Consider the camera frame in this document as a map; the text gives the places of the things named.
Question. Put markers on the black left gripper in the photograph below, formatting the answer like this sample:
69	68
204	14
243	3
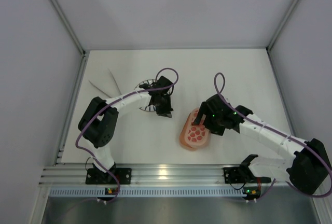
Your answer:
164	108

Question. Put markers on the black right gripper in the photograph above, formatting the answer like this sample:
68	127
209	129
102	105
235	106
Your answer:
207	111

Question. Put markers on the light pink lid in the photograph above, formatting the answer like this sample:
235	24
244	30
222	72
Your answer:
195	133

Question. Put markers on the pink divided lunch box tray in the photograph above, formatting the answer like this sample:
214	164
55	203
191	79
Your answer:
205	145

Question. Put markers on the metal serving tongs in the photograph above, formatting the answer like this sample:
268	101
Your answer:
105	82

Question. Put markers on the pink lunch box lid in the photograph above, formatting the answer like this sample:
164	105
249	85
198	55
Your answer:
182	138

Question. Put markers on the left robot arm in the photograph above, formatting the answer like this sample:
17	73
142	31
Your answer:
98	123

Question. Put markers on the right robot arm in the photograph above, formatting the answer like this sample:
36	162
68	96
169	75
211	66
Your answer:
301	163

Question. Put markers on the blue striped white plate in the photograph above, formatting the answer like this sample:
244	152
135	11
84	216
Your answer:
149	82

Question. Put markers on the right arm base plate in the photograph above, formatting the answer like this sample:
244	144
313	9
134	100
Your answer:
237	175

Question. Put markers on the left aluminium frame post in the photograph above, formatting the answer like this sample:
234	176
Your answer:
66	24

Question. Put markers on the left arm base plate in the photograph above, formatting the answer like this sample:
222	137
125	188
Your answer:
97	177

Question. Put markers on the aluminium mounting rail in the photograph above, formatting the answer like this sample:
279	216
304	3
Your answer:
141	174

